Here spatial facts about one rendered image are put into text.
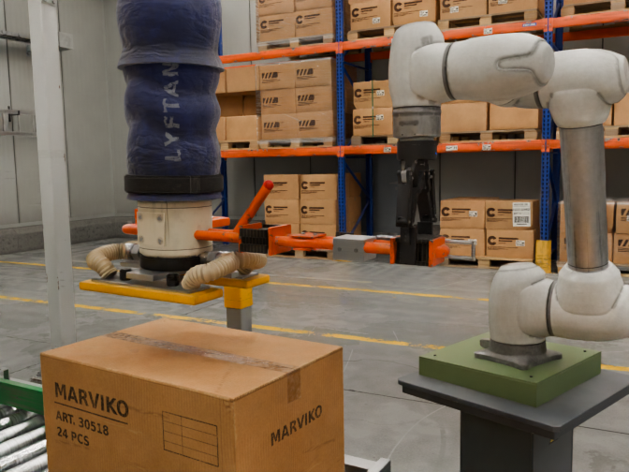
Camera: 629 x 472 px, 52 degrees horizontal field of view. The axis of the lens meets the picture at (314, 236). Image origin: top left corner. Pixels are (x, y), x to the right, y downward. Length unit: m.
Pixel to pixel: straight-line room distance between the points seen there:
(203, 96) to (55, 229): 3.03
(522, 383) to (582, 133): 0.65
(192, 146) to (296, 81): 8.02
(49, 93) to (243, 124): 5.77
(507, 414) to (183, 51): 1.16
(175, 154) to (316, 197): 7.92
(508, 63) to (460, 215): 7.49
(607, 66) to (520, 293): 0.63
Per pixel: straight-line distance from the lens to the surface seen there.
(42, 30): 4.49
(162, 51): 1.46
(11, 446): 2.28
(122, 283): 1.52
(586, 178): 1.73
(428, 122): 1.21
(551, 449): 2.02
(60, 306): 4.50
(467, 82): 1.17
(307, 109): 9.33
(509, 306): 1.88
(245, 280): 1.52
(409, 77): 1.21
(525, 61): 1.15
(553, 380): 1.86
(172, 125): 1.45
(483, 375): 1.86
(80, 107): 12.98
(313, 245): 1.32
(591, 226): 1.77
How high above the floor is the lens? 1.38
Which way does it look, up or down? 6 degrees down
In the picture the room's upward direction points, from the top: 1 degrees counter-clockwise
